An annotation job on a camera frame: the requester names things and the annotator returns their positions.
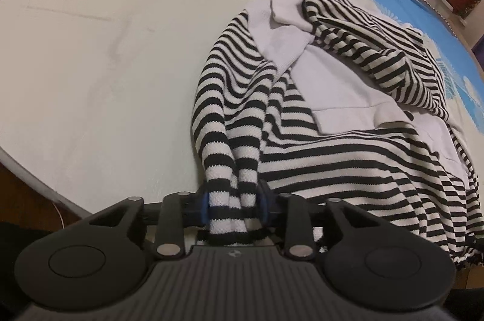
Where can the black white striped hoodie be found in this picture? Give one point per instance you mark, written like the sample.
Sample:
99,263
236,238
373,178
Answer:
340,139

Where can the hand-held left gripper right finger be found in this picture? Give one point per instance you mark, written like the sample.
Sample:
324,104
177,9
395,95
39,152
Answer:
264,205

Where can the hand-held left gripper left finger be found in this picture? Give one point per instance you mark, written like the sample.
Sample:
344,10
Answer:
204,207

